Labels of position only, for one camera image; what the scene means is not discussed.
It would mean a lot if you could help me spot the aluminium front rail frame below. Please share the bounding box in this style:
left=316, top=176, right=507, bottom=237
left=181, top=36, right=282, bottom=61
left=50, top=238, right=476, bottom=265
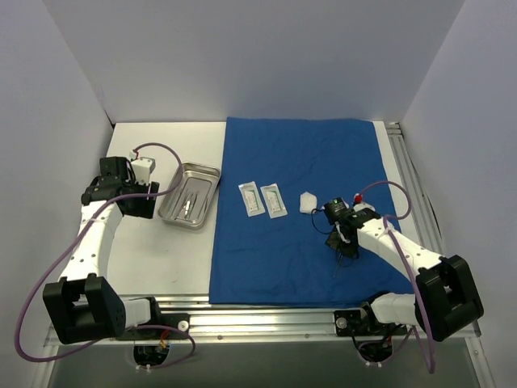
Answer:
left=35, top=297, right=494, bottom=387

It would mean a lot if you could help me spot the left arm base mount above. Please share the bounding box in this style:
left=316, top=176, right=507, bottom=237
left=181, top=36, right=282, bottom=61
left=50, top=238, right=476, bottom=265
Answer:
left=132, top=310, right=191, bottom=369

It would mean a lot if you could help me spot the blue surgical drape cloth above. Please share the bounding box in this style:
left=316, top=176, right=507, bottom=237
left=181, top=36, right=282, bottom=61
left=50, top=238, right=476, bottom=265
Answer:
left=209, top=117, right=412, bottom=308

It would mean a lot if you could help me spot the aluminium right rail frame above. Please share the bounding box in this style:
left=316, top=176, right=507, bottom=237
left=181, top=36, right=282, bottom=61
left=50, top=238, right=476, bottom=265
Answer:
left=383, top=121, right=460, bottom=300

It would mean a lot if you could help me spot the scalpel handle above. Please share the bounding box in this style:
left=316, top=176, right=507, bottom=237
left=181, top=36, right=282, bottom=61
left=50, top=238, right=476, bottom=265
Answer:
left=173, top=193, right=199, bottom=221
left=177, top=192, right=203, bottom=221

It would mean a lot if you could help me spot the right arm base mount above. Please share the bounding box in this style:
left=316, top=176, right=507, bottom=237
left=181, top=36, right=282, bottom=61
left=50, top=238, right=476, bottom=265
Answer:
left=333, top=308, right=409, bottom=368

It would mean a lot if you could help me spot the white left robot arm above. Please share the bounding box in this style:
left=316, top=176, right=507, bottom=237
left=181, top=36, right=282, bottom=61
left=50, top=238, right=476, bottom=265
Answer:
left=43, top=157, right=163, bottom=344

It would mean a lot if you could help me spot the white gauze pad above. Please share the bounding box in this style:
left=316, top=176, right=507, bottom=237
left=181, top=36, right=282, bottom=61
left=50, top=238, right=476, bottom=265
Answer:
left=299, top=192, right=319, bottom=214

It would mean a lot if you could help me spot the suture packet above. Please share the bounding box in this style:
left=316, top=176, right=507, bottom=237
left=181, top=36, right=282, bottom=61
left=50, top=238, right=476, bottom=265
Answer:
left=260, top=183, right=288, bottom=219
left=238, top=181, right=265, bottom=217

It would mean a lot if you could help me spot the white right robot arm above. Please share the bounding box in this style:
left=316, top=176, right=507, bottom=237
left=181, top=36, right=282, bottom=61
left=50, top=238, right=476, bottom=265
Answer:
left=322, top=197, right=484, bottom=342

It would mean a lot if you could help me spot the aluminium rail frame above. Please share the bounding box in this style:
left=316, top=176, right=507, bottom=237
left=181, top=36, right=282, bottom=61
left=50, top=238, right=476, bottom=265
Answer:
left=35, top=297, right=494, bottom=387
left=383, top=121, right=460, bottom=300

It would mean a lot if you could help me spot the stainless steel tray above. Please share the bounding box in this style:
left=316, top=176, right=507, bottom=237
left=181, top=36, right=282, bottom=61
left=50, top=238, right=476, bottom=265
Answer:
left=158, top=162, right=221, bottom=230

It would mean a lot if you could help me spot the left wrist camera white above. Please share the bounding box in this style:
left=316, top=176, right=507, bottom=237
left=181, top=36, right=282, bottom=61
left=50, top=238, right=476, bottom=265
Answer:
left=130, top=157, right=156, bottom=185

